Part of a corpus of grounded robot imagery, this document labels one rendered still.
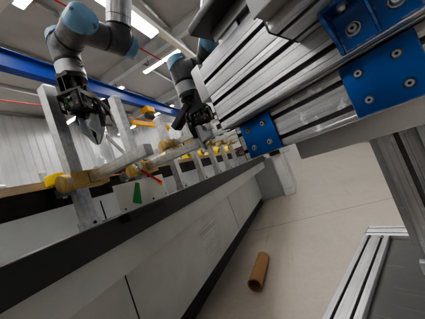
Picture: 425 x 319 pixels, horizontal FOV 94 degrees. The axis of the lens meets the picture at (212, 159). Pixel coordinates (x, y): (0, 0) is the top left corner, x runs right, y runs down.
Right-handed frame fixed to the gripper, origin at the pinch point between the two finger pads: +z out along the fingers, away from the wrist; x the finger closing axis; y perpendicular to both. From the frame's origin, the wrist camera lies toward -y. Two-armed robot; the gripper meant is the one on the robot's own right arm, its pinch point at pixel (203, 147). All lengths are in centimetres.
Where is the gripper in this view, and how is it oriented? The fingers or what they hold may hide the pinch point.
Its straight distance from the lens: 73.9
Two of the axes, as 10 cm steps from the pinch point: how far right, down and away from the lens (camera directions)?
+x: 4.0, -0.9, 9.1
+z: 3.5, 9.3, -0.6
